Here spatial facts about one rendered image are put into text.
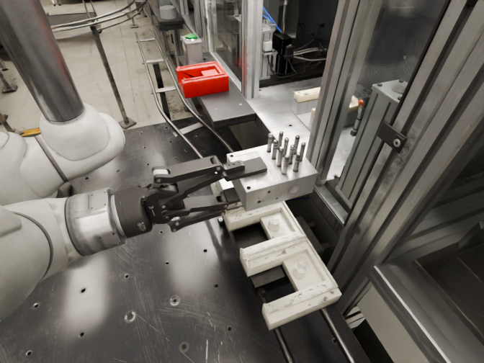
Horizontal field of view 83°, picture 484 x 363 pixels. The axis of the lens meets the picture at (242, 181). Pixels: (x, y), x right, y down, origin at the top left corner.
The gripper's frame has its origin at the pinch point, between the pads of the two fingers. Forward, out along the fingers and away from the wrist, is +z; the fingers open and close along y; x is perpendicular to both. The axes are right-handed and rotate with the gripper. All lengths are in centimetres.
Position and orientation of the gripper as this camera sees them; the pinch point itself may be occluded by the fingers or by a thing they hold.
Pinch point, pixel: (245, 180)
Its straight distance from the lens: 46.0
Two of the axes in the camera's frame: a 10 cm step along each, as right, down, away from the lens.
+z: 9.4, -2.6, 2.4
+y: 0.0, -7.0, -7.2
